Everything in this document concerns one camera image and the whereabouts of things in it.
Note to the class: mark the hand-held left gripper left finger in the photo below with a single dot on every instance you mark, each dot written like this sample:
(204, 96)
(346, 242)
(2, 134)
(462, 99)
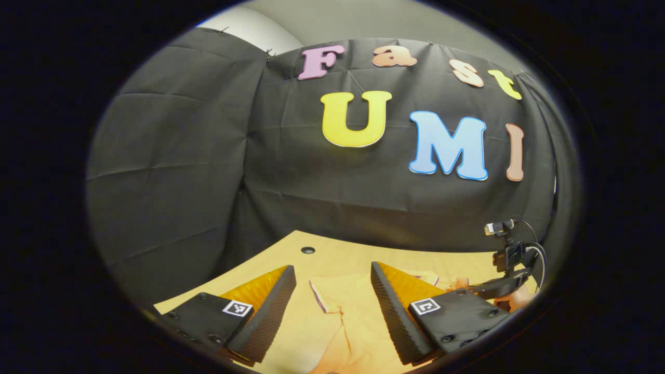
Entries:
(270, 317)

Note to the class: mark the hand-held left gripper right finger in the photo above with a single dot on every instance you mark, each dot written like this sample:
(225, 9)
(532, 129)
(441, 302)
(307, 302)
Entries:
(395, 317)

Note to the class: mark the orange T-shirt with collar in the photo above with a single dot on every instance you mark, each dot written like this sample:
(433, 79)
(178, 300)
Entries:
(353, 322)

